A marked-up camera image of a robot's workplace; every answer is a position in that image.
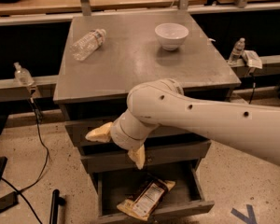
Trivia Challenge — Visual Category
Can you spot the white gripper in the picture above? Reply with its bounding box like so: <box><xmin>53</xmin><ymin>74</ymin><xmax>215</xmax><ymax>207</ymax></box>
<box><xmin>85</xmin><ymin>110</ymin><xmax>158</xmax><ymax>170</ymax></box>

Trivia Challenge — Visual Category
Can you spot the brown chip bag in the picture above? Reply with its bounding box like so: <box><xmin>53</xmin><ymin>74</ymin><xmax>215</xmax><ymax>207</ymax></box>
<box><xmin>117</xmin><ymin>175</ymin><xmax>175</xmax><ymax>221</ymax></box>

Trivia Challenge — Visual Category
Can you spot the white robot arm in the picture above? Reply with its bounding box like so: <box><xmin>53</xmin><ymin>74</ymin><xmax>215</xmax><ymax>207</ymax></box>
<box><xmin>86</xmin><ymin>79</ymin><xmax>280</xmax><ymax>167</ymax></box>

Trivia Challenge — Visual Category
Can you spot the grey middle drawer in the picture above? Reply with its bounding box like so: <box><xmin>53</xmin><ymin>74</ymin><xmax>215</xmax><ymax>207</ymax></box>
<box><xmin>81</xmin><ymin>140</ymin><xmax>210</xmax><ymax>174</ymax></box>

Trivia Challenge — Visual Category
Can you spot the grey top drawer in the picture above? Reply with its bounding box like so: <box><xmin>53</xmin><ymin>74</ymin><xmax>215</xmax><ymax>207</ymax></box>
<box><xmin>64</xmin><ymin>115</ymin><xmax>190</xmax><ymax>147</ymax></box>

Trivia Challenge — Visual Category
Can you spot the grey open bottom drawer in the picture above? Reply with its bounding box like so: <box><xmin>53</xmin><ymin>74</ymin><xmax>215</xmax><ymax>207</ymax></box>
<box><xmin>91</xmin><ymin>161</ymin><xmax>214</xmax><ymax>224</ymax></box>

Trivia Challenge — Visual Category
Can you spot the grey wooden drawer cabinet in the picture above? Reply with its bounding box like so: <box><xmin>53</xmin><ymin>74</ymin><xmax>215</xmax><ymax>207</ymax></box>
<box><xmin>52</xmin><ymin>9</ymin><xmax>242</xmax><ymax>224</ymax></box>

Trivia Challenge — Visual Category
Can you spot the clear plastic bottle lying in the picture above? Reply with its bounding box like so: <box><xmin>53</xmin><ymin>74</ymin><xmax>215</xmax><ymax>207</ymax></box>
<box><xmin>70</xmin><ymin>29</ymin><xmax>106</xmax><ymax>62</ymax></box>

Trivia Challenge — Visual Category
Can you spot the white ceramic bowl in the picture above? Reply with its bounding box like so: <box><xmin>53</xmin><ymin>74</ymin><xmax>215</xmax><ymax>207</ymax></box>
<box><xmin>155</xmin><ymin>23</ymin><xmax>189</xmax><ymax>50</ymax></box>

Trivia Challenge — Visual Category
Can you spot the black power adapter left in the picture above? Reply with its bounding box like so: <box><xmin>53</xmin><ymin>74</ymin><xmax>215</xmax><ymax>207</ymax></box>
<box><xmin>0</xmin><ymin>191</ymin><xmax>19</xmax><ymax>214</ymax></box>

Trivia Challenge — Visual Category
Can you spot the black post on floor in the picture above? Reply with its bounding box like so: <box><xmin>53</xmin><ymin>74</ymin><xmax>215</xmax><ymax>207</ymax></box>
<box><xmin>49</xmin><ymin>189</ymin><xmax>66</xmax><ymax>224</ymax></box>

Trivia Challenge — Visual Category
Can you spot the black cable on left floor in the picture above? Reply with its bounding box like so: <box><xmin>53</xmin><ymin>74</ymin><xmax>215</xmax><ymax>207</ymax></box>
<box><xmin>0</xmin><ymin>96</ymin><xmax>50</xmax><ymax>224</ymax></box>

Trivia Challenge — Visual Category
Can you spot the clear bottle on left rail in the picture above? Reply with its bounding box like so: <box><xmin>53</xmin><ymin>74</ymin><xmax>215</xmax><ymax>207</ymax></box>
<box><xmin>14</xmin><ymin>63</ymin><xmax>35</xmax><ymax>87</ymax></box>

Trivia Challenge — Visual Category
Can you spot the clear bottle on rail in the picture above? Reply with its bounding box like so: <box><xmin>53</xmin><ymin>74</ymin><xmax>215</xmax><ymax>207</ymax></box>
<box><xmin>14</xmin><ymin>63</ymin><xmax>35</xmax><ymax>87</ymax></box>
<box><xmin>228</xmin><ymin>37</ymin><xmax>245</xmax><ymax>65</ymax></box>

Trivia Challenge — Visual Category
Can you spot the clear bottle on right rail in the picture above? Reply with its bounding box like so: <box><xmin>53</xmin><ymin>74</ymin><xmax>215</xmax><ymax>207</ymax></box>
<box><xmin>228</xmin><ymin>37</ymin><xmax>245</xmax><ymax>65</ymax></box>

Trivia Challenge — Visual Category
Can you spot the white packet on right rail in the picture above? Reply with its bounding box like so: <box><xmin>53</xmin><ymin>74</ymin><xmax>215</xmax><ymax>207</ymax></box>
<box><xmin>242</xmin><ymin>50</ymin><xmax>262</xmax><ymax>69</ymax></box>

